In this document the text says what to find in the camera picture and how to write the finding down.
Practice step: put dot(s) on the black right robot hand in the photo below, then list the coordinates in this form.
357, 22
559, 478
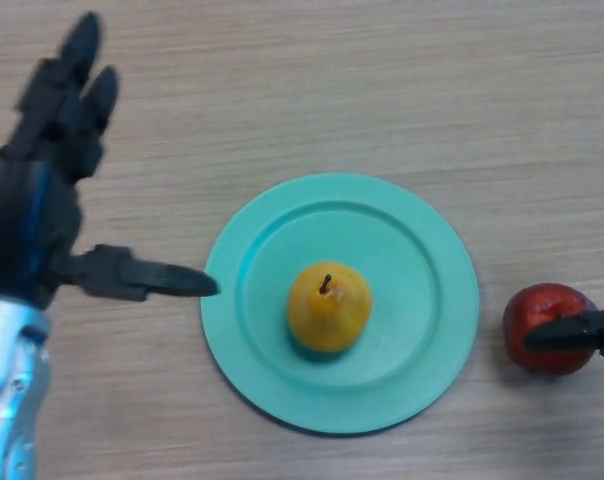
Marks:
567, 337

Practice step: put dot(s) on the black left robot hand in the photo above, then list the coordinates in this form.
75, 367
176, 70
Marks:
27, 215

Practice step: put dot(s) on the yellow pear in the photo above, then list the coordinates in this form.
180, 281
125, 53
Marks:
327, 320

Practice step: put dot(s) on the green round plate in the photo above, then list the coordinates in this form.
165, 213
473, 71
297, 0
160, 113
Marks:
417, 310

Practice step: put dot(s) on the red apple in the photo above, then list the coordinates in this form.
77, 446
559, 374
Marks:
537, 312

